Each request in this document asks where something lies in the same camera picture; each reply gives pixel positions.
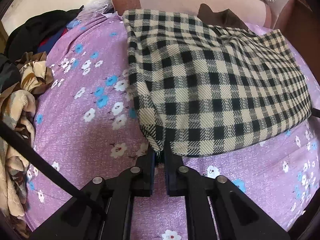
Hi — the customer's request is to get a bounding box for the black beige checkered jacket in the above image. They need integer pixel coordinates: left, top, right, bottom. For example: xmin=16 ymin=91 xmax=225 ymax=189
xmin=123 ymin=9 xmax=311 ymax=157

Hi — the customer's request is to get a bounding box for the black clothes pile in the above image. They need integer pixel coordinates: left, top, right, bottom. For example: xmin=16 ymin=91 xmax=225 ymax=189
xmin=1 ymin=8 xmax=82 ymax=95

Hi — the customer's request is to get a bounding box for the purple floral bed sheet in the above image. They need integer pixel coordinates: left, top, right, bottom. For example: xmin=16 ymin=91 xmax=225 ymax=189
xmin=34 ymin=13 xmax=319 ymax=239

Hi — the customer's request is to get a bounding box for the beige brown fleece blanket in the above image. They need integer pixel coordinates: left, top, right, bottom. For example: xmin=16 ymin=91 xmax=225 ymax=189
xmin=1 ymin=52 xmax=54 ymax=239

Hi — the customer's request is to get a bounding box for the pink padded headboard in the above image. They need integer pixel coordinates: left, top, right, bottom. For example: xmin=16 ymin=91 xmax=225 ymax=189
xmin=112 ymin=0 xmax=295 ymax=29

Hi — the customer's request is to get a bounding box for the blue red garment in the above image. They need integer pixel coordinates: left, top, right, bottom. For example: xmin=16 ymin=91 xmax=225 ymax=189
xmin=37 ymin=19 xmax=81 ymax=54

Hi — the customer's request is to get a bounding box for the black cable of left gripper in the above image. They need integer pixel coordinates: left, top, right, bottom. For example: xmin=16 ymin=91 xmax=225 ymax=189
xmin=0 ymin=121 xmax=86 ymax=201

